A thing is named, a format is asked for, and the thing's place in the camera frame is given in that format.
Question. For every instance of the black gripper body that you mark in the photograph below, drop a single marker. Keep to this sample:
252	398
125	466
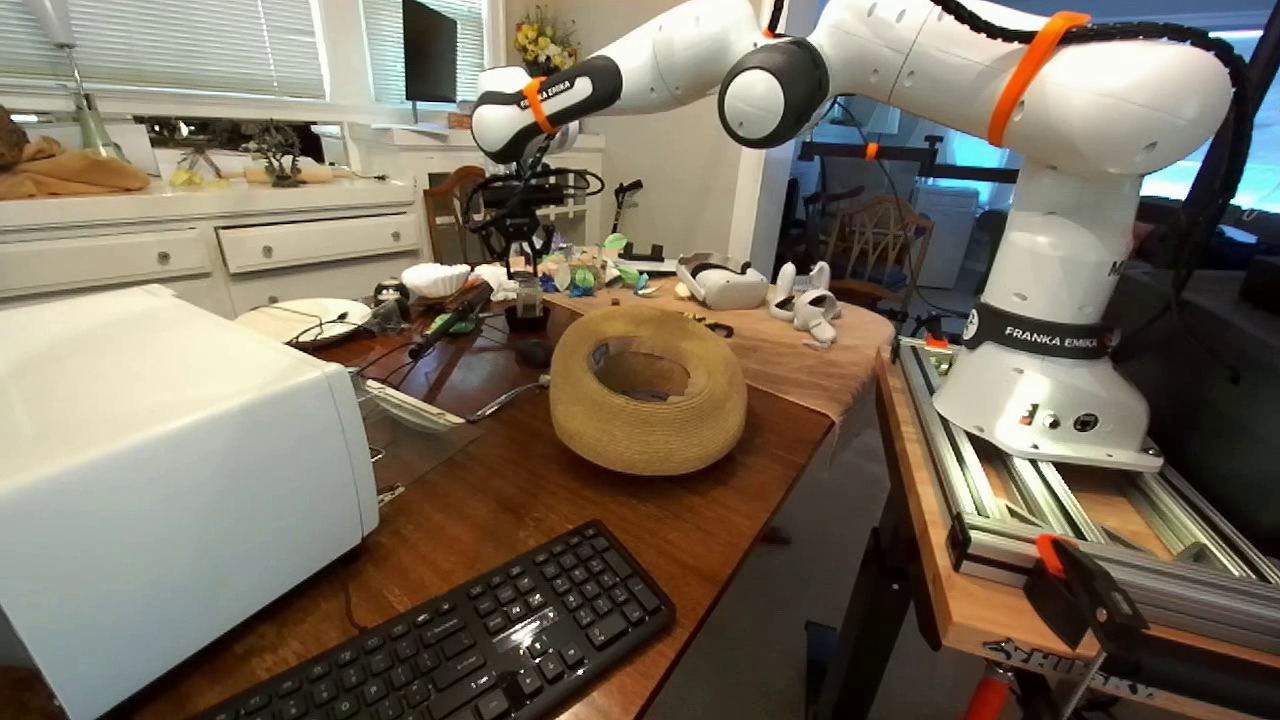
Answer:
529	218

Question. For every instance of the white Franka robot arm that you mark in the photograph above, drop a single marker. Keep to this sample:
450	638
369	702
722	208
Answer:
1066	266

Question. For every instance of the small jar white top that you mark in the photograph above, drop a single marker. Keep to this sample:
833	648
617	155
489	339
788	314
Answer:
529	308

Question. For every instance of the white crumpled tissue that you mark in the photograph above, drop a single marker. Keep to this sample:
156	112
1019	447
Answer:
435	281

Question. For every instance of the yellow flower bouquet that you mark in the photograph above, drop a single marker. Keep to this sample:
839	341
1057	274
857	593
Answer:
541	41

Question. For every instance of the black monitor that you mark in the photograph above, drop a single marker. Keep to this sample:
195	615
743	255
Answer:
428	53

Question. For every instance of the large white plate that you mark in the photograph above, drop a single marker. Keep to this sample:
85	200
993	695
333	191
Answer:
285	322

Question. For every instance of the dark metal figurine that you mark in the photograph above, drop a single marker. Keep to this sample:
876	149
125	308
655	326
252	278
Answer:
280	158
200	160

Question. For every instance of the brown wicker chair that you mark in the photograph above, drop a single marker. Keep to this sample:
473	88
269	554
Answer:
875	246

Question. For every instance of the white drawer cabinet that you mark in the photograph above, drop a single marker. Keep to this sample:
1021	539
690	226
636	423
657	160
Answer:
133	255

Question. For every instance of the black computer keyboard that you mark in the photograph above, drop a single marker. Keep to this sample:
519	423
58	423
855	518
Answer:
464	643

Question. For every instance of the white window blinds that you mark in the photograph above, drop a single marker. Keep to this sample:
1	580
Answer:
173	47

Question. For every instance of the white toaster oven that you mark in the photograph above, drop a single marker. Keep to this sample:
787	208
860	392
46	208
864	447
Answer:
163	466

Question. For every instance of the tan cutting board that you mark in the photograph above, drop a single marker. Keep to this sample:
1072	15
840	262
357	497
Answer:
81	172

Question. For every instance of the wooden base board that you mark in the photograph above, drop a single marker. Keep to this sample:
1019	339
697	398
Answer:
935	563

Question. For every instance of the black metal stand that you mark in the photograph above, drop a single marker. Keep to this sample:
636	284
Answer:
875	626

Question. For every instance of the black orange clamp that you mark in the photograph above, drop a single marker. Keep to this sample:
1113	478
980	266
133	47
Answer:
1093	606

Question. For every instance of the aluminium rail frame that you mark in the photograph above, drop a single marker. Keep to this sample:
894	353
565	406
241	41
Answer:
1134	534

